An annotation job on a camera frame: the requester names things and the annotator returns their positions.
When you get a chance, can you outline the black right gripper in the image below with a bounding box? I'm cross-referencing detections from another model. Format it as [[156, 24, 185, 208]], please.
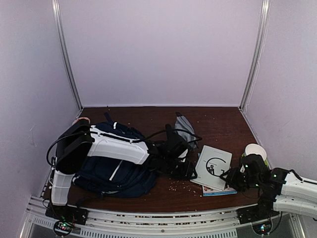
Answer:
[[220, 168, 261, 193]]

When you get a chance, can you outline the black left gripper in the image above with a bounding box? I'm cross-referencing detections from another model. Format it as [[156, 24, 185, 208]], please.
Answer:
[[162, 155, 201, 180]]

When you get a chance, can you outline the white Great Gatsby book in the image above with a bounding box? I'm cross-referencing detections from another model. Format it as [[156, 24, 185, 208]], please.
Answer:
[[190, 145, 232, 191]]

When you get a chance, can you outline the navy blue student backpack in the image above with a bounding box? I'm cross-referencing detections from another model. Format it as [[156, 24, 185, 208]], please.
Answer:
[[71, 112, 158, 208]]

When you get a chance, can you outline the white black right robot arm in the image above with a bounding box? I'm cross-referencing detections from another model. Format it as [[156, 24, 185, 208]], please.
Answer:
[[220, 154, 317, 219]]

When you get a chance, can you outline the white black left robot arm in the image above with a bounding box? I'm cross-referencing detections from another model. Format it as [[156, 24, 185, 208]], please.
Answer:
[[51, 121, 199, 220]]

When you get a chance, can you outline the blue white bottom book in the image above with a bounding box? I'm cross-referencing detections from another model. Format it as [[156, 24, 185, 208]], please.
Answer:
[[202, 185, 238, 196]]

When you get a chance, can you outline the lime green plate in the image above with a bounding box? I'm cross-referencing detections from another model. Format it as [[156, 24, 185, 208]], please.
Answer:
[[241, 153, 268, 167]]

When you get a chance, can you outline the grey fabric pouch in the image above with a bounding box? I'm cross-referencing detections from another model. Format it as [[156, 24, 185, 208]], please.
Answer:
[[174, 112, 198, 151]]

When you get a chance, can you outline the red white patterned bowl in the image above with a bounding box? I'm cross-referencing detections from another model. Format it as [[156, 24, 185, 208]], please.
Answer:
[[72, 117, 91, 125]]

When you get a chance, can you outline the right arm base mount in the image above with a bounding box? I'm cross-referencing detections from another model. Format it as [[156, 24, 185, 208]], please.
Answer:
[[236, 197, 283, 237]]

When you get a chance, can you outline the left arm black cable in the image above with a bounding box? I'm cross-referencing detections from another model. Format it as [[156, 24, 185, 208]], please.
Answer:
[[46, 127, 203, 167]]

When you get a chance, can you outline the aluminium front rail frame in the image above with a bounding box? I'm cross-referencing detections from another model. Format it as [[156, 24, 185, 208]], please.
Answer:
[[17, 196, 307, 238]]

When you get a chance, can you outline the right aluminium corner post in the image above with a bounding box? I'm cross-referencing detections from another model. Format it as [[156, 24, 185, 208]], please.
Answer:
[[240, 0, 270, 114]]

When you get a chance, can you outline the aluminium corner post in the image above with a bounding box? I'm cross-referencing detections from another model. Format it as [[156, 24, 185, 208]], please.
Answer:
[[52, 0, 83, 111], [240, 0, 270, 114]]

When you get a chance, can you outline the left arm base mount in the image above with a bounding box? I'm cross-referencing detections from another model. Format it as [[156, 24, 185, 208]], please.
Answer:
[[45, 202, 89, 238]]

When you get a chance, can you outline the left aluminium corner post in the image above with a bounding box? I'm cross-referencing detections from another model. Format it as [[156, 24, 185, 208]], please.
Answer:
[[52, 0, 83, 111]]

